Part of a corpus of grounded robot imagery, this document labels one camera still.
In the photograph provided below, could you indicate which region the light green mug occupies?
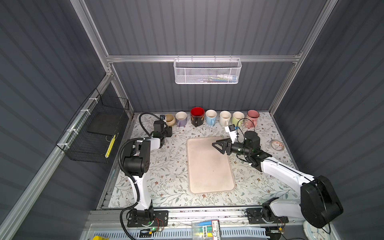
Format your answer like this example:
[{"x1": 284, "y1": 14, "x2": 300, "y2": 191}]
[{"x1": 232, "y1": 111, "x2": 245, "y2": 127}]

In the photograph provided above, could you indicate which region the white ceramic mug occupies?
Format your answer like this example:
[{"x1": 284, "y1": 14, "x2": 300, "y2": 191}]
[{"x1": 219, "y1": 111, "x2": 232, "y2": 127}]

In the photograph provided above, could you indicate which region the purple ceramic mug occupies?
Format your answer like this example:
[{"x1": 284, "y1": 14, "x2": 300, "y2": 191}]
[{"x1": 175, "y1": 111, "x2": 188, "y2": 127}]

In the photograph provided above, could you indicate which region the light blue mug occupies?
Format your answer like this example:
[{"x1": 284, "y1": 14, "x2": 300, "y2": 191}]
[{"x1": 206, "y1": 110, "x2": 217, "y2": 127}]

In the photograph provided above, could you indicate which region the pink ceramic mug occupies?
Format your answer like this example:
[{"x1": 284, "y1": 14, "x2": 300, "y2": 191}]
[{"x1": 244, "y1": 110, "x2": 260, "y2": 129}]

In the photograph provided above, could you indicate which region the black floral mug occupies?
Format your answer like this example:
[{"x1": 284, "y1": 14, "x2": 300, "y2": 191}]
[{"x1": 190, "y1": 107, "x2": 205, "y2": 127}]

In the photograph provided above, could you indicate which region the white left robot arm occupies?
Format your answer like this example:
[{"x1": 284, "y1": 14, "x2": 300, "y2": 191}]
[{"x1": 118, "y1": 112, "x2": 172, "y2": 227}]

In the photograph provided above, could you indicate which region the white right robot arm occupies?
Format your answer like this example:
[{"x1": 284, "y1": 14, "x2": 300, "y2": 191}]
[{"x1": 212, "y1": 131, "x2": 344, "y2": 229}]

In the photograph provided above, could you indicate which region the beige plastic tray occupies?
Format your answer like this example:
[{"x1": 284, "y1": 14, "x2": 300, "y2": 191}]
[{"x1": 186, "y1": 137, "x2": 235, "y2": 194}]

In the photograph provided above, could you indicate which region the clear tape roll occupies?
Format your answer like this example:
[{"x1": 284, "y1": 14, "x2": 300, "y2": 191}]
[{"x1": 270, "y1": 140, "x2": 285, "y2": 151}]

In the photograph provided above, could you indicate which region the clear box of markers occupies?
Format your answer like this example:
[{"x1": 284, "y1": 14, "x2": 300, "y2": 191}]
[{"x1": 191, "y1": 220, "x2": 222, "y2": 240}]

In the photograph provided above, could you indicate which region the white analog clock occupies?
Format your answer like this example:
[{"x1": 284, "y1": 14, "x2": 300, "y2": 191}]
[{"x1": 303, "y1": 221, "x2": 331, "y2": 240}]

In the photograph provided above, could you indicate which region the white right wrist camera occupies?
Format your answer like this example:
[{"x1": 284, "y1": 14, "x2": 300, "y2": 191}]
[{"x1": 225, "y1": 124, "x2": 238, "y2": 144}]

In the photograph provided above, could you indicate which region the white wire basket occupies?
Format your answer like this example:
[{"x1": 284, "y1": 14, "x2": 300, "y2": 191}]
[{"x1": 173, "y1": 57, "x2": 242, "y2": 85}]

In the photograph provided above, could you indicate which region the black wire basket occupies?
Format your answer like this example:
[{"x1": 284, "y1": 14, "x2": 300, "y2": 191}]
[{"x1": 57, "y1": 90, "x2": 131, "y2": 164}]

